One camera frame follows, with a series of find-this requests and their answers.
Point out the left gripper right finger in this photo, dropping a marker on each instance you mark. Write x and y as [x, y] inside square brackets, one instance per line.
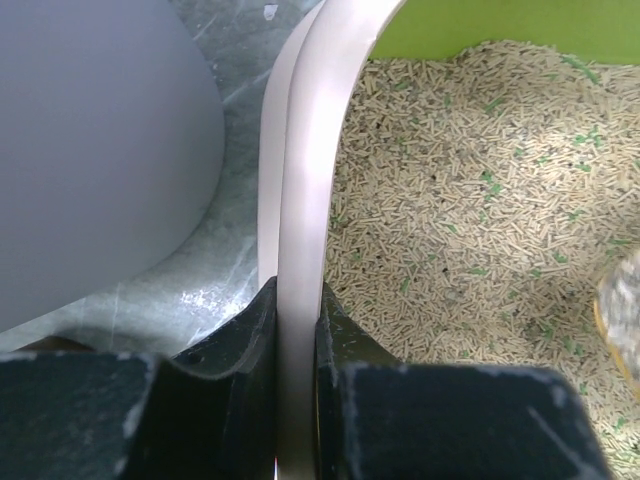
[377, 417]

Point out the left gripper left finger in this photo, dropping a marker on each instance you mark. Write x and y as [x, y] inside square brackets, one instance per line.
[207, 413]

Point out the beige green litter box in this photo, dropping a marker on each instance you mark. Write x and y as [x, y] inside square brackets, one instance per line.
[304, 106]

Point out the trash bin with blue bag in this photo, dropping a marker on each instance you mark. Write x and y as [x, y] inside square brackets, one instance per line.
[112, 143]

